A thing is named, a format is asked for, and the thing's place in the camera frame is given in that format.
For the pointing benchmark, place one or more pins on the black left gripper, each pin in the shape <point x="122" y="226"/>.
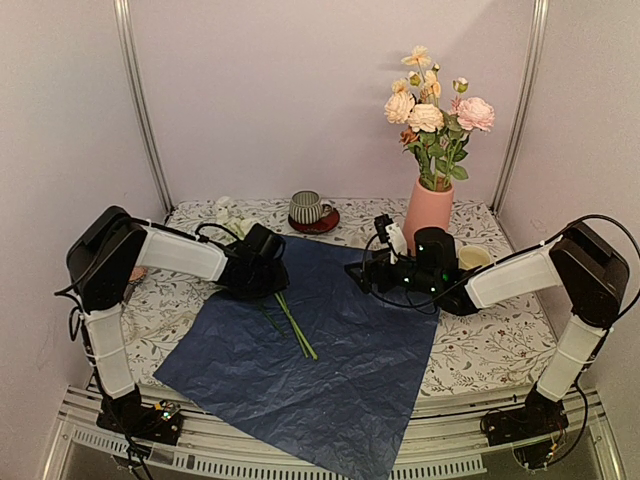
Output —
<point x="282" y="280"/>

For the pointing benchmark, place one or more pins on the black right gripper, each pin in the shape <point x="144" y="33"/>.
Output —
<point x="380" y="263"/>

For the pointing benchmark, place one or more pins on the blue wrapping paper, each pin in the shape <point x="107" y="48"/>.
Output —
<point x="255" y="364"/>

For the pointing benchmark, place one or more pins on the orange rose stem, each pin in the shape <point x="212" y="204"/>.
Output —
<point x="410" y="140"/>

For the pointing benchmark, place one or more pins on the peach rose cluster stem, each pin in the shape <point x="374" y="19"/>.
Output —
<point x="403" y="108"/>

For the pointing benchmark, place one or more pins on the pink rose stem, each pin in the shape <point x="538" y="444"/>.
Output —
<point x="466" y="115"/>

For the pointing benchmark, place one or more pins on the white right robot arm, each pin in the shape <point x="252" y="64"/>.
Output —
<point x="578" y="274"/>

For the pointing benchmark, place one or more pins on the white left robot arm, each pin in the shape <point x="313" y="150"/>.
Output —
<point x="100" y="264"/>

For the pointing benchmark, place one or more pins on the pink vase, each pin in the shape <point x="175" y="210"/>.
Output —
<point x="427" y="208"/>

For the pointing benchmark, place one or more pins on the floral tablecloth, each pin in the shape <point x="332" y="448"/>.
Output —
<point x="508" y="345"/>

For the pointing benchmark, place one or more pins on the dark red saucer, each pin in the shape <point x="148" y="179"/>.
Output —
<point x="324" y="225"/>

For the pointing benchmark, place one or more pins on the striped ceramic cup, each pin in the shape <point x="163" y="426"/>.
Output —
<point x="307" y="207"/>

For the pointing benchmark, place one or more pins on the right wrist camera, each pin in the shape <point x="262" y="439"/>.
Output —
<point x="390" y="233"/>

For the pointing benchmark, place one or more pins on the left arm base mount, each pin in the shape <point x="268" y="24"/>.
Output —
<point x="127" y="415"/>

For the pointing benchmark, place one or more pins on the aluminium front rail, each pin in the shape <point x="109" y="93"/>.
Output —
<point x="479" y="435"/>

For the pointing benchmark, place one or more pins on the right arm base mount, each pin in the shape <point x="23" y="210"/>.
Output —
<point x="543" y="427"/>

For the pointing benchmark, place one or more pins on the left aluminium frame post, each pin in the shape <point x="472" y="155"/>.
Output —
<point x="125" y="30"/>

